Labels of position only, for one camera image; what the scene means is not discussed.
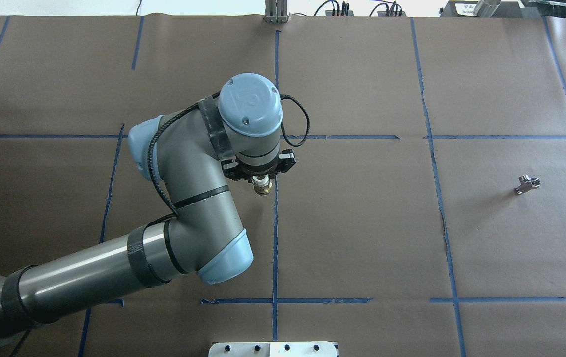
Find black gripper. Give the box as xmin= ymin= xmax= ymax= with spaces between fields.
xmin=221 ymin=149 xmax=296 ymax=183

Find small metal pipe fitting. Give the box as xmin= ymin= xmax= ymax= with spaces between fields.
xmin=513 ymin=175 xmax=541 ymax=196

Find brass PPR valve white ends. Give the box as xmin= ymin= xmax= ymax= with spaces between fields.
xmin=252 ymin=175 xmax=273 ymax=196

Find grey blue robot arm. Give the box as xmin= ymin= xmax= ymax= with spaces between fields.
xmin=0 ymin=73 xmax=296 ymax=348

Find brown paper table cover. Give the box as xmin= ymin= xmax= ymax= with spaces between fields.
xmin=0 ymin=14 xmax=566 ymax=357

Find dark equipment box with label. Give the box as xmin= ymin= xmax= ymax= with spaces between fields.
xmin=439 ymin=0 xmax=523 ymax=18

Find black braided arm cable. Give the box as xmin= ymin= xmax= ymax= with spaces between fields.
xmin=149 ymin=94 xmax=310 ymax=219

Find grey aluminium profile post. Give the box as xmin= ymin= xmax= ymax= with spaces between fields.
xmin=264 ymin=0 xmax=290 ymax=23

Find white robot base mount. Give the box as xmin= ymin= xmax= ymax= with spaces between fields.
xmin=208 ymin=341 xmax=339 ymax=357

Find black cable bundle left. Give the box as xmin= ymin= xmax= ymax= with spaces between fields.
xmin=313 ymin=0 xmax=355 ymax=17

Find black cable bundle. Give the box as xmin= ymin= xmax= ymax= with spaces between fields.
xmin=369 ymin=1 xmax=408 ymax=17
xmin=313 ymin=0 xmax=355 ymax=17

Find black cable bundle right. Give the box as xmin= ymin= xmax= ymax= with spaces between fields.
xmin=369 ymin=1 xmax=408 ymax=17

